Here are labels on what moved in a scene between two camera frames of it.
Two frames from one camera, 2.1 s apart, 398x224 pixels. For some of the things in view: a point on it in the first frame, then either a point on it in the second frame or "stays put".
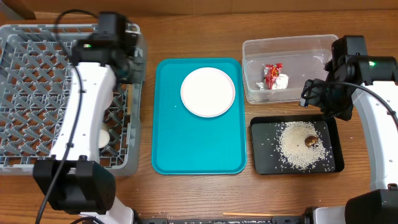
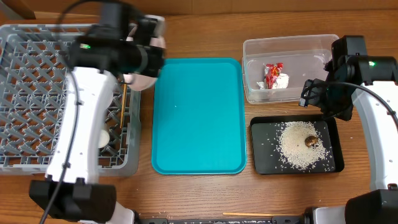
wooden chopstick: x=129 y=99 -> x=125 y=91
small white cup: x=104 y=139 stays put
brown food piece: x=311 y=140 stays put
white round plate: x=208 y=92 -> x=144 y=83
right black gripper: x=311 y=98 stays put
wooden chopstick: x=231 y=213 stays put
